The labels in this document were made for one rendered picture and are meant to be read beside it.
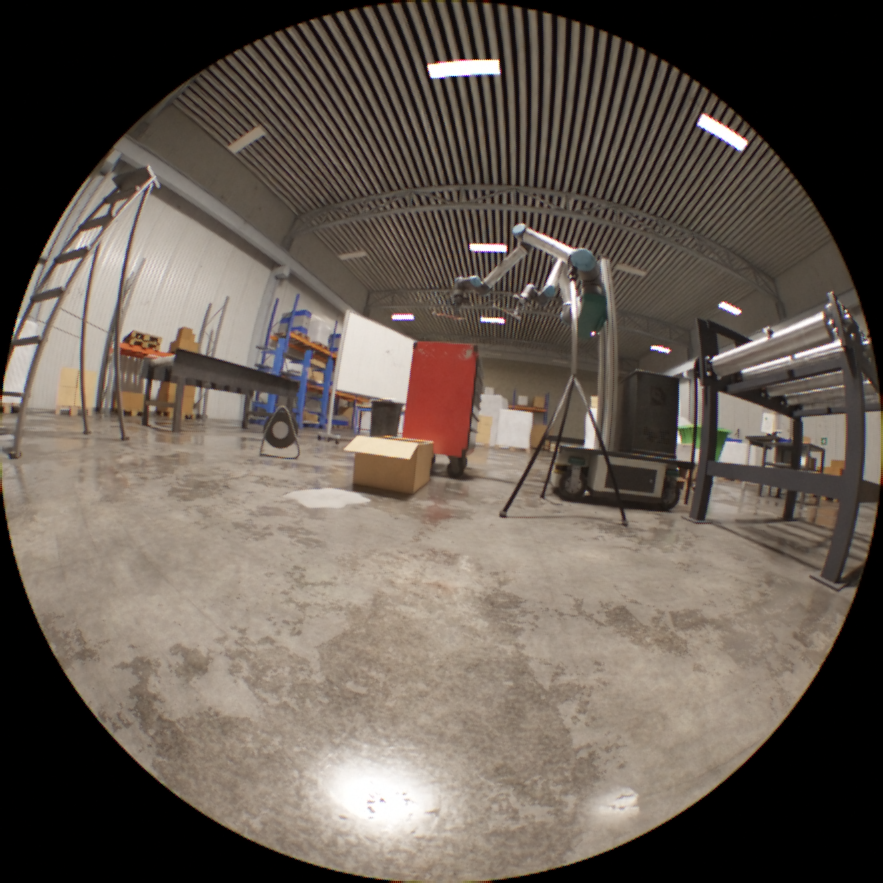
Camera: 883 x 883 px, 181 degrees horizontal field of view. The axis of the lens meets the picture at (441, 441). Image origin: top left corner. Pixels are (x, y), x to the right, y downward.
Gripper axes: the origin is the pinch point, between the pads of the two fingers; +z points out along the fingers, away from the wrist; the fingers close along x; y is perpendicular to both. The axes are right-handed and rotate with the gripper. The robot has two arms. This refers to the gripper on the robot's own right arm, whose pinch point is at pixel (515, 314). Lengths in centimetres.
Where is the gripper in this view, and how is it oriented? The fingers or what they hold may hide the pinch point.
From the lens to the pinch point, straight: 238.1
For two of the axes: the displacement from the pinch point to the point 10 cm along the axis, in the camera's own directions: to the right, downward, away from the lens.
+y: 8.5, 5.1, -1.7
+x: 1.4, 1.0, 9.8
